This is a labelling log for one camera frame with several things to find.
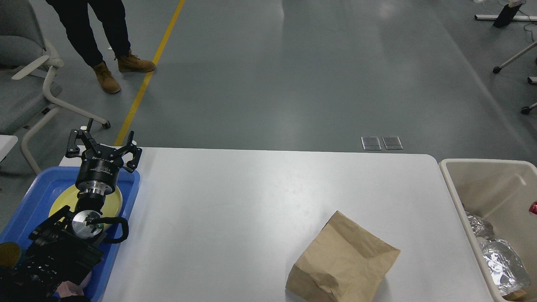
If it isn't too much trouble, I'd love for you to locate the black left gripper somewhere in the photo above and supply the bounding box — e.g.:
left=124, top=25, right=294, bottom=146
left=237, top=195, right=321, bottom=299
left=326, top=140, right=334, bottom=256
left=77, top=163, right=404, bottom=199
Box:
left=65, top=118, right=142, bottom=195

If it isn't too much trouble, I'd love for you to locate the yellow plate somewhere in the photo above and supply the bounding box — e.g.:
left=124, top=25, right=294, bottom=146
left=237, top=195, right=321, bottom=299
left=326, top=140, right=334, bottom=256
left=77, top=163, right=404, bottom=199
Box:
left=48, top=184, right=123, bottom=239

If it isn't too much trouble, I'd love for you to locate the dark green mug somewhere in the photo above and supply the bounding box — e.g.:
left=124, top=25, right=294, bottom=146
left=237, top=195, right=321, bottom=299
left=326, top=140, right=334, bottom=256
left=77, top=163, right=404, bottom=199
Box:
left=0, top=242, right=23, bottom=269

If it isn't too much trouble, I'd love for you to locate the pink mug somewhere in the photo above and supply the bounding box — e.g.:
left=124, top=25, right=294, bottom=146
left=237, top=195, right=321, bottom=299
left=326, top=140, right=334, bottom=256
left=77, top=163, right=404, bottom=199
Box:
left=56, top=271, right=93, bottom=298

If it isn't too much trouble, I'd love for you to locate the brown paper bag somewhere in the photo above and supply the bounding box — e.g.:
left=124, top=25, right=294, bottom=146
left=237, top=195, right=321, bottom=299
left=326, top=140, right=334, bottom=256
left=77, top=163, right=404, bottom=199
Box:
left=285, top=211, right=401, bottom=302

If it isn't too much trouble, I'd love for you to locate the aluminium foil tray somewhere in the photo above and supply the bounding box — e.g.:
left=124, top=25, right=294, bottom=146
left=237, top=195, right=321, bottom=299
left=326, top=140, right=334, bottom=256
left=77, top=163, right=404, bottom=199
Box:
left=479, top=239, right=531, bottom=296

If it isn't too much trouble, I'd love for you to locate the crushed red soda can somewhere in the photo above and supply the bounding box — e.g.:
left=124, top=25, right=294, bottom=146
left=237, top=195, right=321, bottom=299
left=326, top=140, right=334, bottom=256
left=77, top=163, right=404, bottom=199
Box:
left=529, top=201, right=537, bottom=215

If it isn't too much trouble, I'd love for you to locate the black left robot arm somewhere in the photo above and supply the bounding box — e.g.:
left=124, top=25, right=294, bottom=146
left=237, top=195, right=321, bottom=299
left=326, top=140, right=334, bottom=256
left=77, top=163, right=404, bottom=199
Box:
left=1, top=119, right=143, bottom=302

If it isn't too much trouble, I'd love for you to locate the grey office chair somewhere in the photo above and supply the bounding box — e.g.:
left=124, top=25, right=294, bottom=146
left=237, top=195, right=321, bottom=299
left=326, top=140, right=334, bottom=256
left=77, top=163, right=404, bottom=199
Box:
left=0, top=0, right=111, bottom=174

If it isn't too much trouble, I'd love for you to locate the person in black trousers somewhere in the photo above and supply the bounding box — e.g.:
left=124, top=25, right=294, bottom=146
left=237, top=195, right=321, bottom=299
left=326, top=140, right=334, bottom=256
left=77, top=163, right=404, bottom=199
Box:
left=45, top=0, right=156, bottom=94

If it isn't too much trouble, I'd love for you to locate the metal floor socket plate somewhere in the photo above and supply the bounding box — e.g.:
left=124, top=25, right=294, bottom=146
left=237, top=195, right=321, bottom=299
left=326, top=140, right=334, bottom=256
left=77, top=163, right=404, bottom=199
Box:
left=361, top=136, right=383, bottom=151
left=382, top=136, right=404, bottom=150

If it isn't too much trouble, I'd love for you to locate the foil piece in bin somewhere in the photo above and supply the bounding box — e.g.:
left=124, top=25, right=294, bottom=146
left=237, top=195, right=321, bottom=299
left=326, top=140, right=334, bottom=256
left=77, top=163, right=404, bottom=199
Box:
left=464, top=209, right=495, bottom=240

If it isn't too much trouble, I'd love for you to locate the beige plastic bin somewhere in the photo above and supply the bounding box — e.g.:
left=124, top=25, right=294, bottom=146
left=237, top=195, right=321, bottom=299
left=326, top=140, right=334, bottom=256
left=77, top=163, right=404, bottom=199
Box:
left=439, top=159, right=537, bottom=302

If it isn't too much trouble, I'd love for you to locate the white chair base with casters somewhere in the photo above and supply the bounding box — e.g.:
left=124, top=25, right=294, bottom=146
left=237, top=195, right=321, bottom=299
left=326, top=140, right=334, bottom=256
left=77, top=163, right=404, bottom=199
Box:
left=492, top=40, right=537, bottom=116

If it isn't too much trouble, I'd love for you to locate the white stand with black bag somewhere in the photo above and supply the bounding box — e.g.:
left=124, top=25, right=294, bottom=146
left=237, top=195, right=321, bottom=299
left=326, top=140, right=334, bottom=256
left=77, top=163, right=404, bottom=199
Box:
left=473, top=0, right=537, bottom=28

